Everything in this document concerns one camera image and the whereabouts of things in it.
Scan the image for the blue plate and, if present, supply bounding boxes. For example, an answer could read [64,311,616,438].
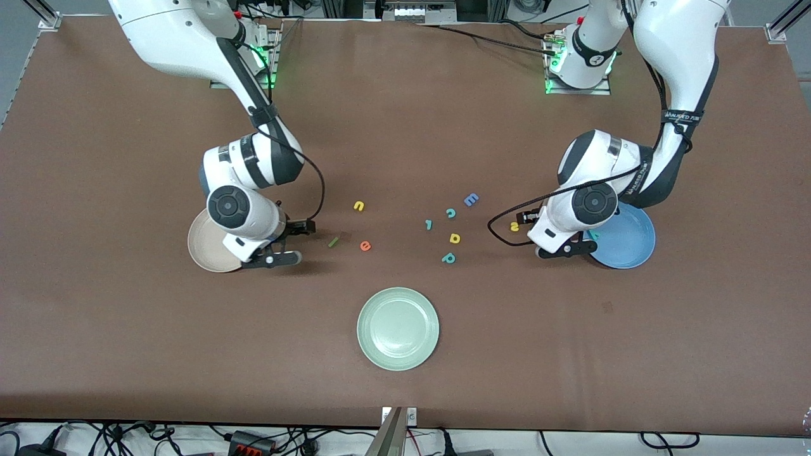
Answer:
[586,203,656,270]

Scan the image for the short black table cable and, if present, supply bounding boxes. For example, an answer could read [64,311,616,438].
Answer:
[497,19,549,40]

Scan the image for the brown table cover mat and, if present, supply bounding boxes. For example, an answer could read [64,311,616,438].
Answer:
[0,14,811,438]

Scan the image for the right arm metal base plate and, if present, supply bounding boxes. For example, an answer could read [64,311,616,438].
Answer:
[210,19,283,89]

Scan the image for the black looped floor cable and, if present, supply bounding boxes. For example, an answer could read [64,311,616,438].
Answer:
[639,432,701,449]

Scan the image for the metal camera stand bar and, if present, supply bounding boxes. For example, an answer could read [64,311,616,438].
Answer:
[364,407,406,456]

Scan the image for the brown plate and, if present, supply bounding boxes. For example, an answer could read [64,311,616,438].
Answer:
[188,208,245,274]

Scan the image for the black orange power strip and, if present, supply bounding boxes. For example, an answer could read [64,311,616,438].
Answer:
[228,431,277,454]

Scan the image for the pale green plate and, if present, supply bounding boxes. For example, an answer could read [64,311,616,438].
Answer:
[357,287,440,372]

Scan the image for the grey control device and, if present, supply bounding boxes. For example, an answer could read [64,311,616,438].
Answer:
[364,0,457,23]

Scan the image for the long black table cable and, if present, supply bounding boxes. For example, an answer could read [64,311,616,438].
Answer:
[415,23,558,56]

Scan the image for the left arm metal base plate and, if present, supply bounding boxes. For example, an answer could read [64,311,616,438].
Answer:
[544,28,612,96]

